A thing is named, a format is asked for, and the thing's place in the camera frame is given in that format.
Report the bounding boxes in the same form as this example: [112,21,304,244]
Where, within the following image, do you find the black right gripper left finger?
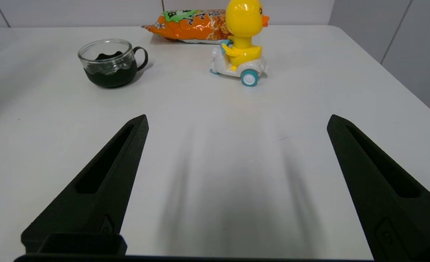
[21,115,149,255]

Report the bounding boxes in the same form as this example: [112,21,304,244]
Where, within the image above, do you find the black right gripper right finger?
[327,115,430,262]

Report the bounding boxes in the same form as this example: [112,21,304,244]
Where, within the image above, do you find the yellow duck scooter toy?
[210,0,270,87]

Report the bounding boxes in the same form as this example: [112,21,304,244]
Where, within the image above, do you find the glass cup with black base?
[77,39,149,88]

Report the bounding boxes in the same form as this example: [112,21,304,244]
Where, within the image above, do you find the orange snack bag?
[141,9,233,45]

